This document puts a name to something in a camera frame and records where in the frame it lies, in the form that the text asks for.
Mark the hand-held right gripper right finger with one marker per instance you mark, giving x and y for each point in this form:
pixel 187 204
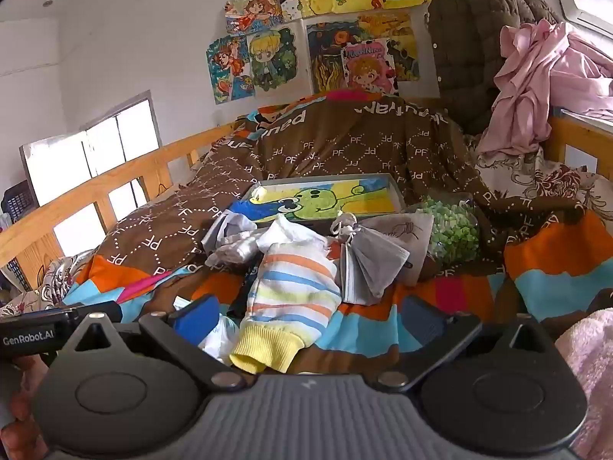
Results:
pixel 424 321

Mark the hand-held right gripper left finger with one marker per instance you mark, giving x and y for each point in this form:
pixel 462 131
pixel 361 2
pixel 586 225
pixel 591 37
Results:
pixel 194 321

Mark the grey face mask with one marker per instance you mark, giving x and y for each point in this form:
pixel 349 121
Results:
pixel 371 263

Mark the striped knit sock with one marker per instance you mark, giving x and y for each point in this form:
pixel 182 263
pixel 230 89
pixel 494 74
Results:
pixel 292 292

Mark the grey tray with frog picture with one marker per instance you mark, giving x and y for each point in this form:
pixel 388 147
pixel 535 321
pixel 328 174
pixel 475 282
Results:
pixel 311 201

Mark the person's left hand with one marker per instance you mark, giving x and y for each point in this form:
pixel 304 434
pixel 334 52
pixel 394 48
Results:
pixel 26 393

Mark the white plastic bag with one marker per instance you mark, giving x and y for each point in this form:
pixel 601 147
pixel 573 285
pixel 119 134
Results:
pixel 220 340

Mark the clear bag of green pieces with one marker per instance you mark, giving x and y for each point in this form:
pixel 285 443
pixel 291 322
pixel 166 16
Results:
pixel 452 230

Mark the black plastic basket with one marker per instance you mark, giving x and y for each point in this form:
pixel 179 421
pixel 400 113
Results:
pixel 19 201

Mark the pink towel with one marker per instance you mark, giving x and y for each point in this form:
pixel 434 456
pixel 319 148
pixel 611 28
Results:
pixel 594 369

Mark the floral bedsheet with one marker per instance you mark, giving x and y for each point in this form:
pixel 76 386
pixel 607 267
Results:
pixel 550 177

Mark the brown printed blanket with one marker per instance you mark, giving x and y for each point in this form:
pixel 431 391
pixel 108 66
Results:
pixel 335 143

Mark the window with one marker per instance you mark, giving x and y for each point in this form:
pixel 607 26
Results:
pixel 129 124

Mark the wooden bed end board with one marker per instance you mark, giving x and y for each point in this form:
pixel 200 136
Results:
pixel 574 136

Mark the mermaid drawing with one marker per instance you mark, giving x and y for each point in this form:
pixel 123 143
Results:
pixel 227 69

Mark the pink-titled girl drawing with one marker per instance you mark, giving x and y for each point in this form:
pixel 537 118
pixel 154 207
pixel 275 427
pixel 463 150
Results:
pixel 368 69

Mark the pink cloth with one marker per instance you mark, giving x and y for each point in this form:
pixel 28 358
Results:
pixel 536 81

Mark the blond boy drawing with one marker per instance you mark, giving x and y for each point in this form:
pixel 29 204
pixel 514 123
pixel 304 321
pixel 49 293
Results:
pixel 270 60

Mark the brown quilted jacket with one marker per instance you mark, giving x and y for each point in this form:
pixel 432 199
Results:
pixel 469 48

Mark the orange-haired girl drawing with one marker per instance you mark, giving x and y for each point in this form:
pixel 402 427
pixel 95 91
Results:
pixel 254 12

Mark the white air conditioner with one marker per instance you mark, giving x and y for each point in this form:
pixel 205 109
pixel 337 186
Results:
pixel 589 0

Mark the wooden bed rail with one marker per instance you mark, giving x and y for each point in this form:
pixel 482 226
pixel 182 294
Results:
pixel 48 215

